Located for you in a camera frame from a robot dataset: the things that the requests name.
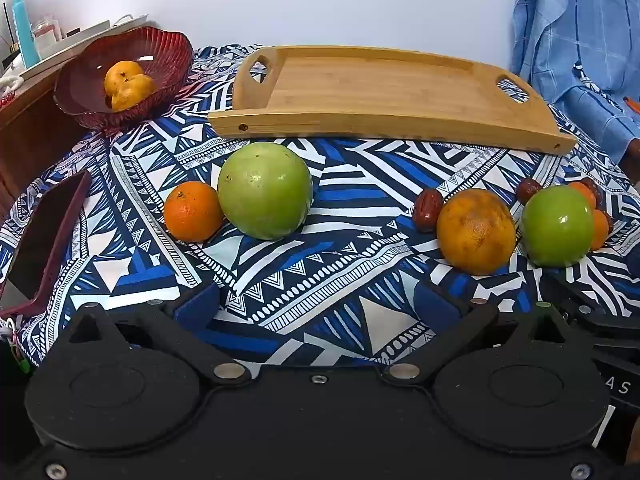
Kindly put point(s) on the yellow orange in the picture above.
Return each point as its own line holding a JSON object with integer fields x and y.
{"x": 122, "y": 72}
{"x": 132, "y": 94}

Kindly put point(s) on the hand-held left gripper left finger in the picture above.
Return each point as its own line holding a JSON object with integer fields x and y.
{"x": 197, "y": 305}

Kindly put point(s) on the large green apple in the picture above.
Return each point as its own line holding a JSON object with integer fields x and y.
{"x": 265, "y": 190}

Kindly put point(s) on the beaded phone charm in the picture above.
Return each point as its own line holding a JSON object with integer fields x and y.
{"x": 12, "y": 345}

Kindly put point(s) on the phone in maroon case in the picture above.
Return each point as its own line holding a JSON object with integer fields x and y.
{"x": 40, "y": 240}

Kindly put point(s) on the red glass bowl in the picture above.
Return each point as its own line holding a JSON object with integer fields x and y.
{"x": 165, "y": 50}

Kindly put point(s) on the wooden tray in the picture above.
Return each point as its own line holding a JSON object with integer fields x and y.
{"x": 375, "y": 85}

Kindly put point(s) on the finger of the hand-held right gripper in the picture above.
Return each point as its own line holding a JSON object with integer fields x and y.
{"x": 600, "y": 310}

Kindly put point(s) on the small mandarin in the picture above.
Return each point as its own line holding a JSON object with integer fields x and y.
{"x": 192, "y": 211}
{"x": 600, "y": 230}
{"x": 582, "y": 191}

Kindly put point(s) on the blue plaid cloth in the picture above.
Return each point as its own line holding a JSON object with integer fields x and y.
{"x": 575, "y": 35}

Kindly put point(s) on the blue patterned tablecloth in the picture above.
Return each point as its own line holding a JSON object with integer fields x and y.
{"x": 325, "y": 270}

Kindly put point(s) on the clear jar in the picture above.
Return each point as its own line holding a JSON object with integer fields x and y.
{"x": 47, "y": 35}

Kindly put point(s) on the white board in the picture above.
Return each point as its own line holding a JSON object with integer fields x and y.
{"x": 60, "y": 49}

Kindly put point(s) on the small green apple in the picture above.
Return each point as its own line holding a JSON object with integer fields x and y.
{"x": 557, "y": 225}

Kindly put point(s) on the wooden cabinet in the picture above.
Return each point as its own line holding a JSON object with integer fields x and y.
{"x": 30, "y": 125}

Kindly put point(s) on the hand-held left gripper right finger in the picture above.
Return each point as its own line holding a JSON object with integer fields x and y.
{"x": 437, "y": 305}

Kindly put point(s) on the large orange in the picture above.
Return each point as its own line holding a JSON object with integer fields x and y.
{"x": 475, "y": 232}

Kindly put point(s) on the teal bottle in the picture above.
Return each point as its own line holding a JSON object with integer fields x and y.
{"x": 25, "y": 30}

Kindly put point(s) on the red date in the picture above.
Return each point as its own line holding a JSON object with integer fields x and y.
{"x": 595, "y": 187}
{"x": 528, "y": 190}
{"x": 427, "y": 210}

